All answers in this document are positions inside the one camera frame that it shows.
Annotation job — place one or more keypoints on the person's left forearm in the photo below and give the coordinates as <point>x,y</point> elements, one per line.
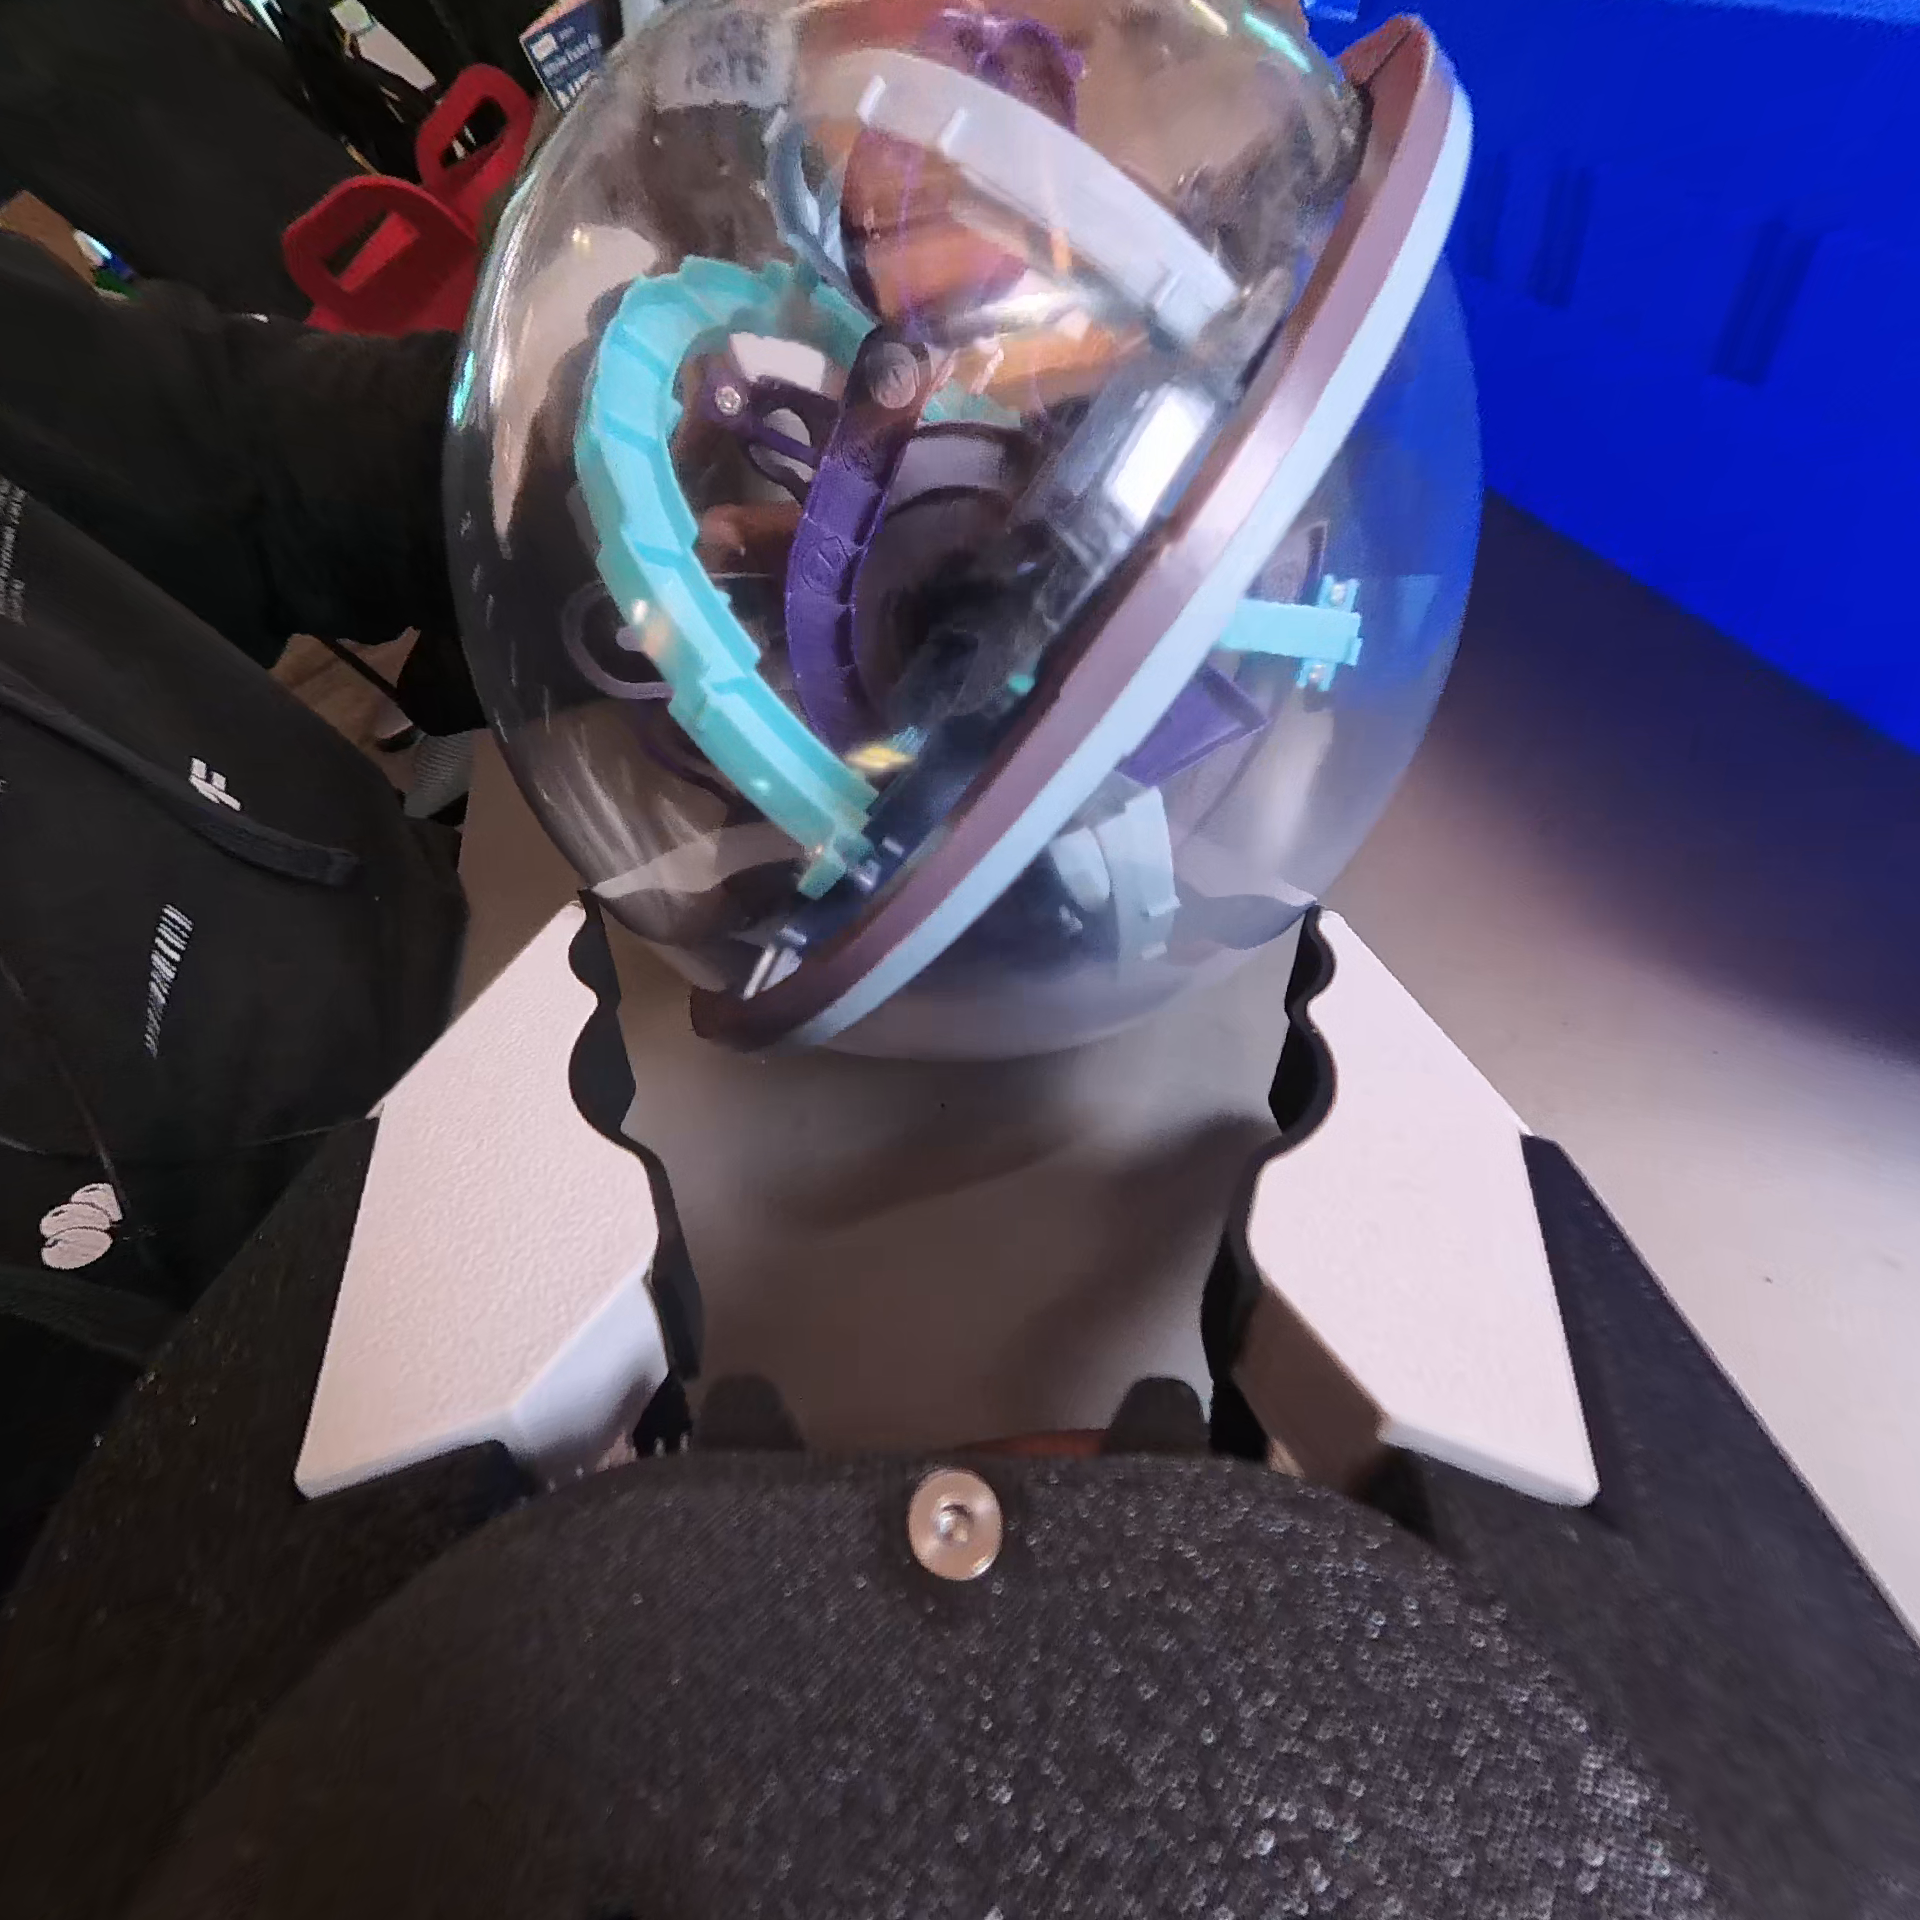
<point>273,452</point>

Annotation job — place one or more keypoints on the blue plastic bin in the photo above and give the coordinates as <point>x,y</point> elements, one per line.
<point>1742,302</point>

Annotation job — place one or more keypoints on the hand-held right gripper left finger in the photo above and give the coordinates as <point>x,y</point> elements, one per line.
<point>481,1261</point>

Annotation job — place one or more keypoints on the black backpack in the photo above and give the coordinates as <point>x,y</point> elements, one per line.
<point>180,991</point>

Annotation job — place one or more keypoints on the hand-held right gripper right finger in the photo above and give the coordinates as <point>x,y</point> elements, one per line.
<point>1424,1261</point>

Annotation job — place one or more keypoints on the clear plastic maze ball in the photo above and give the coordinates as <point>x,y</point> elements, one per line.
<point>962,541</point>

